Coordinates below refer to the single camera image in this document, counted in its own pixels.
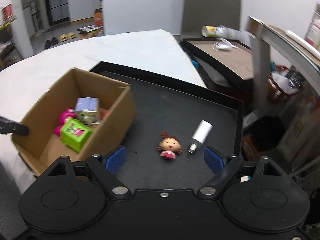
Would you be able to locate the white usb charger plug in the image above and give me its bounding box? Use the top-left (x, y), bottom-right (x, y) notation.
top-left (188, 120), bottom-right (213, 153)

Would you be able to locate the green monster toy box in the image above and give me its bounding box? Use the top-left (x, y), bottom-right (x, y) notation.
top-left (60, 118), bottom-right (93, 153)

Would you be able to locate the red hat figurine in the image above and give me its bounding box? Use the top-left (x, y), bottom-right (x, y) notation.
top-left (100, 108), bottom-right (110, 120)

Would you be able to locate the black shallow tray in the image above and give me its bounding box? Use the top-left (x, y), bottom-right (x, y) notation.
top-left (92, 62), bottom-right (243, 190)

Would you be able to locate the small pale green figurine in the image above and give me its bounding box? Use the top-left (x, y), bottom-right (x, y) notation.
top-left (76, 109), bottom-right (100, 126)

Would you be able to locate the brown cardboard box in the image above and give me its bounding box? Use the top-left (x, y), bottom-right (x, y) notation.
top-left (12, 68), bottom-right (136, 176)

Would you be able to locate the red haired girl doll head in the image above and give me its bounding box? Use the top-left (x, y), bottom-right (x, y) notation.
top-left (157, 132), bottom-right (182, 160)

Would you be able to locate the pink bear figurine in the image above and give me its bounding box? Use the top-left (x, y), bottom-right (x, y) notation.
top-left (53, 108), bottom-right (77, 139)

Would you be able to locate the lavender block toy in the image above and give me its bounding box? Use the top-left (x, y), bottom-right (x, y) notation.
top-left (74, 97), bottom-right (99, 113)

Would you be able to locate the black slipper pair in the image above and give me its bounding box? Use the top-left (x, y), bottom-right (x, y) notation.
top-left (44, 37), bottom-right (59, 50)

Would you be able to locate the yellow slipper pair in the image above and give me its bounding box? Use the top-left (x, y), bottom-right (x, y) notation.
top-left (60, 32), bottom-right (76, 42)

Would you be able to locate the black framed brown board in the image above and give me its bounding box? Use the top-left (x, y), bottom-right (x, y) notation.
top-left (180, 38), bottom-right (253, 101)

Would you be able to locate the white face mask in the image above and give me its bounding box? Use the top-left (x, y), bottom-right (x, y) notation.
top-left (211, 38), bottom-right (239, 51)

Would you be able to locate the open cardboard box floor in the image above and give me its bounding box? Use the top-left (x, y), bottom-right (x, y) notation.
top-left (77, 25), bottom-right (104, 38)

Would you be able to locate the grey metal desk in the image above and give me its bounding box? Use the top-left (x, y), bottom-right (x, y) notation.
top-left (246, 16), bottom-right (319, 117)

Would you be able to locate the orange box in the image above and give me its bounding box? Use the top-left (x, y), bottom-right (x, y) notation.
top-left (93, 9), bottom-right (103, 26)

